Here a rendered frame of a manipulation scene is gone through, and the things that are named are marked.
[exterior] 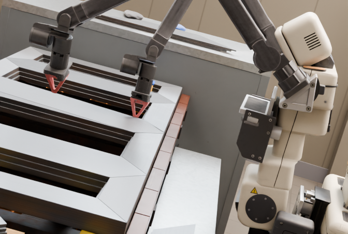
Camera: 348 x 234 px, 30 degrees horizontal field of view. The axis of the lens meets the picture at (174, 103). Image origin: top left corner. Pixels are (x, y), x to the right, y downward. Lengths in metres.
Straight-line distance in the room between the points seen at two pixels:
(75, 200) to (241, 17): 0.76
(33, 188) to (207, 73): 1.59
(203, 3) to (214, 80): 2.00
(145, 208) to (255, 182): 0.59
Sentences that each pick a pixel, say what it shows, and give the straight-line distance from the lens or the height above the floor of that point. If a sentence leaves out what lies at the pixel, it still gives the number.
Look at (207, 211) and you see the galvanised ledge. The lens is 2.20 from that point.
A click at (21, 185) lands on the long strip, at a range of 1.62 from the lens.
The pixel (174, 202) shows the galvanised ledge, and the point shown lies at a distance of 2.20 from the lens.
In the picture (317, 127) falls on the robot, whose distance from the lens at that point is 2.18.
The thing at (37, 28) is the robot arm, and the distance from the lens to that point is 2.05.
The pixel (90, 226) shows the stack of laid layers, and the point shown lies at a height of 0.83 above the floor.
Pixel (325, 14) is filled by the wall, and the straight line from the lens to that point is 4.94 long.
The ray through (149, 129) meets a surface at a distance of 2.26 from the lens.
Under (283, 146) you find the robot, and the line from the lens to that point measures 2.21.
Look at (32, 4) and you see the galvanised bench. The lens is 3.16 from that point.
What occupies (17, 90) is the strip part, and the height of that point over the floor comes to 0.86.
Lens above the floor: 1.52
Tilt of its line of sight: 14 degrees down
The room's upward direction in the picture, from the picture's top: 15 degrees clockwise
